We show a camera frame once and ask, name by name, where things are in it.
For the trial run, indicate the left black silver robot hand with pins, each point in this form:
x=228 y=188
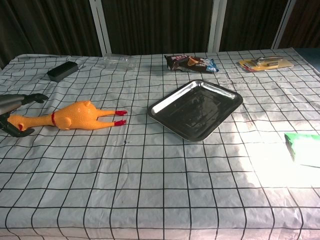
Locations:
x=10 y=102

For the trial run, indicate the yellow rubber chicken toy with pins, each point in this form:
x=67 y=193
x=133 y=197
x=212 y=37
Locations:
x=75 y=115

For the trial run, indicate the shiny metal tray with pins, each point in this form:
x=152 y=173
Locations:
x=195 y=112

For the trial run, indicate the black rectangular box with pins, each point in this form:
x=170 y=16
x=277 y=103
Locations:
x=61 y=72

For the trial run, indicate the dark curtain panel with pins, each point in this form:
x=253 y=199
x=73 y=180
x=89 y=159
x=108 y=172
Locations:
x=50 y=25
x=252 y=25
x=160 y=25
x=305 y=27

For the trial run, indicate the clear plastic container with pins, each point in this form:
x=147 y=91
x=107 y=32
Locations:
x=117 y=62

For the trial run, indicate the white black checked tablecloth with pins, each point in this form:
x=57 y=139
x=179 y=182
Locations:
x=150 y=187

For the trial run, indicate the dark snack bag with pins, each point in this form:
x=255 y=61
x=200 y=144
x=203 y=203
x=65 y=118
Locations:
x=190 y=63

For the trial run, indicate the yellow blister pack with tool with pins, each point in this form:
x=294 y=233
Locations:
x=267 y=64

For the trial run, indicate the green plastic bag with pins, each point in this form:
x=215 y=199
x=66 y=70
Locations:
x=305 y=150

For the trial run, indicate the blue padded surface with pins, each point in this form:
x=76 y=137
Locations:
x=311 y=60

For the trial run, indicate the white frame post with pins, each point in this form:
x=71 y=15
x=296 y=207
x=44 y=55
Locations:
x=100 y=27
x=283 y=27
x=217 y=25

